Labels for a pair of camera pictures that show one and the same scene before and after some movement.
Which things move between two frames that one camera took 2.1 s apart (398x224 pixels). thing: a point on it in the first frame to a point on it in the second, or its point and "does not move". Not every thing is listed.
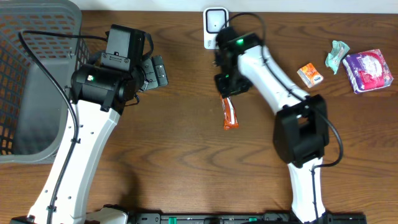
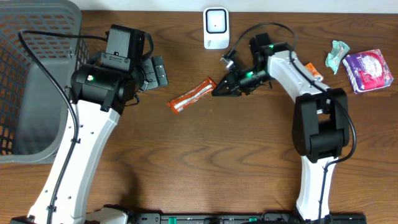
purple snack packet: [367, 70] does not move
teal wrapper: [333, 60] does not move
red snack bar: [230, 115] to [188, 98]
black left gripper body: [152, 73] does not move
